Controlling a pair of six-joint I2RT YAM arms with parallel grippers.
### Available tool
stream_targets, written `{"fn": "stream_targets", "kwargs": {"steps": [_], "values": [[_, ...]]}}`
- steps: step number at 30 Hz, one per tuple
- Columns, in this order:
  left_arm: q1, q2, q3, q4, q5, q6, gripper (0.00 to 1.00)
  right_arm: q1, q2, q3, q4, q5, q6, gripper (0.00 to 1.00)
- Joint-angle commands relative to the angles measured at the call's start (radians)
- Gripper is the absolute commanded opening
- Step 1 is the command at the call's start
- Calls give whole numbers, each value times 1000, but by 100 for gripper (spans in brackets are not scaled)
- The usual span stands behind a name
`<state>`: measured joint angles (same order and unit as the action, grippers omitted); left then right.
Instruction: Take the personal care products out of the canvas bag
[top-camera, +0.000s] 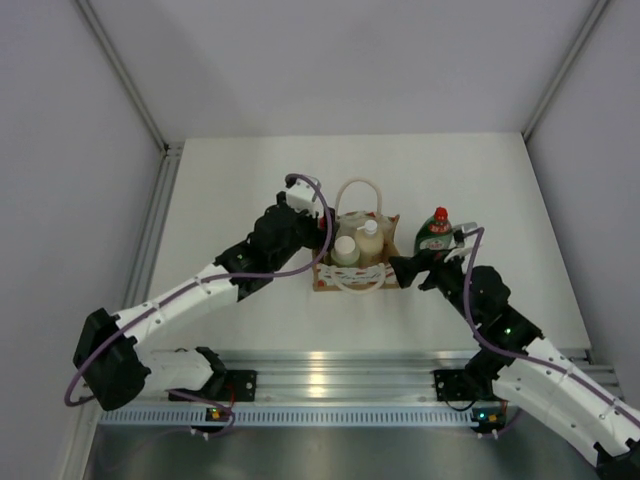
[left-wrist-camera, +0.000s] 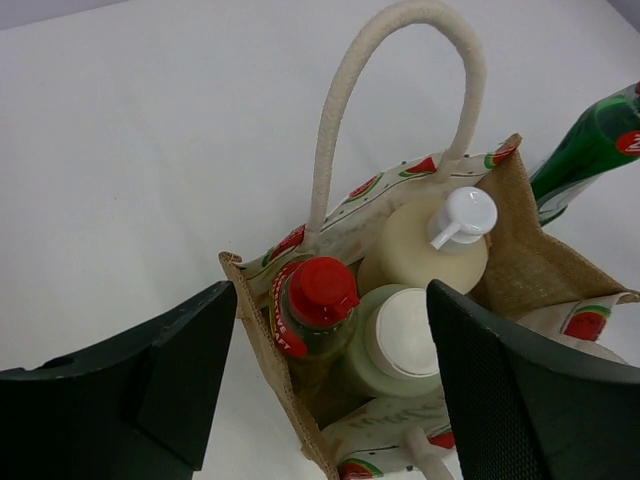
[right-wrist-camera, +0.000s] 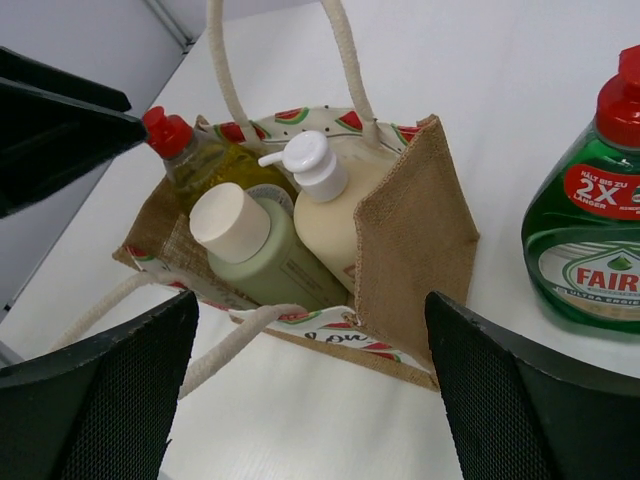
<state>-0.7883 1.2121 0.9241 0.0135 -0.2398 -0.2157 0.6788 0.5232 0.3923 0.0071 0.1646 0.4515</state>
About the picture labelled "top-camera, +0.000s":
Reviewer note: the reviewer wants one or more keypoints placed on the left aluminium frame post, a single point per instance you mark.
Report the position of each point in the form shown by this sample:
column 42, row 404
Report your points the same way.
column 117, row 65

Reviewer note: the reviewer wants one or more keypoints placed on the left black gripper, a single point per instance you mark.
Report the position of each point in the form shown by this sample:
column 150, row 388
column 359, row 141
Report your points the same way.
column 317, row 235

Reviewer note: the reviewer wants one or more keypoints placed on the right aluminium frame post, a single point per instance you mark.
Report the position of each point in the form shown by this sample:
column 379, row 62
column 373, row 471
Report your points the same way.
column 595, row 14

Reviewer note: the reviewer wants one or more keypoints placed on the cream pump lotion bottle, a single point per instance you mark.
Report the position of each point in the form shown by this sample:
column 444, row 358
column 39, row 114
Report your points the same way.
column 370, row 241

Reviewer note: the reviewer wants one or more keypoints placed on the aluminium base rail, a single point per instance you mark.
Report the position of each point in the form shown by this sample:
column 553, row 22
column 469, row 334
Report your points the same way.
column 317, row 378

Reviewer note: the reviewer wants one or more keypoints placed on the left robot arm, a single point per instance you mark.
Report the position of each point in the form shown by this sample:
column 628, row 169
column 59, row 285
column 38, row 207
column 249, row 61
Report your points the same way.
column 115, row 356

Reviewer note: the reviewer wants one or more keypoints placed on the jute watermelon canvas bag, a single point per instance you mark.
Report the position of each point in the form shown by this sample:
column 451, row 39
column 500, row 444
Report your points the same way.
column 358, row 281

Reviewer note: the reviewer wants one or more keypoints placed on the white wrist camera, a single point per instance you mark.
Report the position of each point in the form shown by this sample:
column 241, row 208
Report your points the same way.
column 302, row 195
column 462, row 241

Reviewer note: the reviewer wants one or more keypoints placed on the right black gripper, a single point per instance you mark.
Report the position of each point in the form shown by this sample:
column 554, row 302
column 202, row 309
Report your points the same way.
column 407, row 268

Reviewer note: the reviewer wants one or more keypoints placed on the aluminium frame post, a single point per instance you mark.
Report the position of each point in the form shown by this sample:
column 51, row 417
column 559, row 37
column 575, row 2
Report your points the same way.
column 117, row 65
column 595, row 14

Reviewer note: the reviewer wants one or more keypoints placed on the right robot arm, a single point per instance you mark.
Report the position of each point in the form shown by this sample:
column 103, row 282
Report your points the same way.
column 518, row 364

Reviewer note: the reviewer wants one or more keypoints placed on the pale green white-capped bottle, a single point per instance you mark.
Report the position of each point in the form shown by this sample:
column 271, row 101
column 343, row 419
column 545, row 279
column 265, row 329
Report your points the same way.
column 345, row 252

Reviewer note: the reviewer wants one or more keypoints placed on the green dish soap bottle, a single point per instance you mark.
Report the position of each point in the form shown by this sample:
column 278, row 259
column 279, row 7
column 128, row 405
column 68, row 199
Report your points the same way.
column 436, row 233

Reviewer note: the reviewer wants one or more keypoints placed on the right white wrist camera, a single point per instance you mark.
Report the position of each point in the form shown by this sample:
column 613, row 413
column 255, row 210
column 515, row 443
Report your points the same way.
column 462, row 241

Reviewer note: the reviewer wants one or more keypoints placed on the white slotted cable duct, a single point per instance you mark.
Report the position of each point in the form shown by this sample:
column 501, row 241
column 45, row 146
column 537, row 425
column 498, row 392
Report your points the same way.
column 255, row 416

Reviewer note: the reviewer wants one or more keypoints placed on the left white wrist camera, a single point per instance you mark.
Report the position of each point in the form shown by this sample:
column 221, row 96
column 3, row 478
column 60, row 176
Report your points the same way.
column 302, row 195

